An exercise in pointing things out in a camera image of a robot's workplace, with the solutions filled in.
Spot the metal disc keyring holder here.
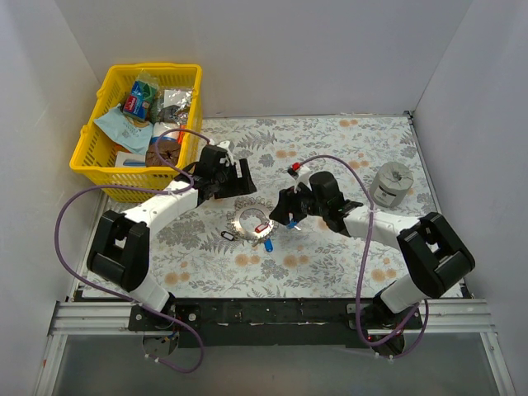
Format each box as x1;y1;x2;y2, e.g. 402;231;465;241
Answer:
226;197;276;244

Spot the yellow plastic basket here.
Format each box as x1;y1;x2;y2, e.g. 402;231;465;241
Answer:
69;63;202;191

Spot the red blue snack pack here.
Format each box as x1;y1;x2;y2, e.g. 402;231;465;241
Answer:
122;93;151;121

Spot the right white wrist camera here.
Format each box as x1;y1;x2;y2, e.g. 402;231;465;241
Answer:
287;163;313;193

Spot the silver foil bag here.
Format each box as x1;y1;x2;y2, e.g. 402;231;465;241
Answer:
158;88;193;125

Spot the grey paper wrapped roll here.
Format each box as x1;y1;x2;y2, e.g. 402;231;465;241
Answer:
370;162;414;208

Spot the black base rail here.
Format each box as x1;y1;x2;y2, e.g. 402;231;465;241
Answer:
128;297;422;348

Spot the purple cable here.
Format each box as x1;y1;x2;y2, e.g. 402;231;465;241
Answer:
299;154;431;359
56;128;215;375

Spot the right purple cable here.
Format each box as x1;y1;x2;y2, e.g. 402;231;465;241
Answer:
299;154;431;359

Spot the light blue paper pouch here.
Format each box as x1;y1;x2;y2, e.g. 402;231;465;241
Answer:
94;105;153;154

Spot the white blue box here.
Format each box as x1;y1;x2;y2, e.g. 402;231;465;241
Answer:
114;151;146;167

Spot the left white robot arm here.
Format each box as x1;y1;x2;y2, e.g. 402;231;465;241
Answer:
87;142;257;330

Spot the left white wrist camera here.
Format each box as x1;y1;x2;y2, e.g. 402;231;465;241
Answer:
216;140;237;167

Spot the blue tag key on ring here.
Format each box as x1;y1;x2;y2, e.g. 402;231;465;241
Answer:
252;238;274;252

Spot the black tag key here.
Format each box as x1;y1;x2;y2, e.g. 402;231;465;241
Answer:
220;231;237;242

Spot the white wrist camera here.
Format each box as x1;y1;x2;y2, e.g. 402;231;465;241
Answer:
287;163;313;193
216;140;237;167

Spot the green snack packet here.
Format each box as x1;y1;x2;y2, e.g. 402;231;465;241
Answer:
131;70;160;101

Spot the floral table mat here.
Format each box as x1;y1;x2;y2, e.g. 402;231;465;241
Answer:
150;115;436;298

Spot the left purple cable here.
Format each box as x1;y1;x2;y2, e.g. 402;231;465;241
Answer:
56;128;215;375

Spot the blue tag key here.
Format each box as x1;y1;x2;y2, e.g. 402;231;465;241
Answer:
252;238;274;252
286;220;301;231

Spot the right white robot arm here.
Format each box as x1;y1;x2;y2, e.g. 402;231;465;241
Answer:
270;165;475;328

